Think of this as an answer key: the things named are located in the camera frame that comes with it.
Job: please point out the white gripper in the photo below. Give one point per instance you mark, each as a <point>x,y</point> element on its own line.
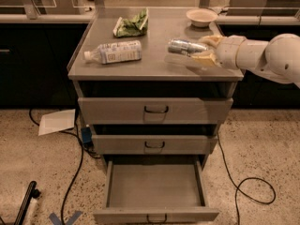
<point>227,52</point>

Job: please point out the silver redbull can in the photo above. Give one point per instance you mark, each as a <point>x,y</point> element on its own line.
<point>184,47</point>

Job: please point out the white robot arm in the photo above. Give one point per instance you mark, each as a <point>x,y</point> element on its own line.
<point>277,60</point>

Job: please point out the grey metal drawer cabinet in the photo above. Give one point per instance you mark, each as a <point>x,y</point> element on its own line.
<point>159,74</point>

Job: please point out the grey top drawer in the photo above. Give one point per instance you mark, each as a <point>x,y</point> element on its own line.
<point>154,110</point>

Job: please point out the grey drawer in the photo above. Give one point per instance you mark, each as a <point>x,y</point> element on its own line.
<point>155,190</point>
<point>154,110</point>
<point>154,144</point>

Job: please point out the grey middle drawer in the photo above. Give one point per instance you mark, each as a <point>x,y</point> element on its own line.
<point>154,144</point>

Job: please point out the grey bottom drawer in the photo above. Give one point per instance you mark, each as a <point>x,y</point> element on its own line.
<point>155,190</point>

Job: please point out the dark counter cabinet left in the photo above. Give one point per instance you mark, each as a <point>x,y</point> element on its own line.
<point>33,63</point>

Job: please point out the white paper bowl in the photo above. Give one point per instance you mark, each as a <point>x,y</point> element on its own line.
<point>201,17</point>

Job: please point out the green chip bag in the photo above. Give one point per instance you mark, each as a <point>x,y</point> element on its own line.
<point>134,27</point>

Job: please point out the clear plastic water bottle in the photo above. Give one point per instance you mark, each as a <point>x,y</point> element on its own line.
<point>116,52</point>

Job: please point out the blue power adapter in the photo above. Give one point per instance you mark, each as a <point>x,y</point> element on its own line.
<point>86,136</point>

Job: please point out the white paper sheet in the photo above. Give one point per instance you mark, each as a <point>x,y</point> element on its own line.
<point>56,121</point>

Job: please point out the black stand bar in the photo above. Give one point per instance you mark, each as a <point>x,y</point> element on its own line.
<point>31,193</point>

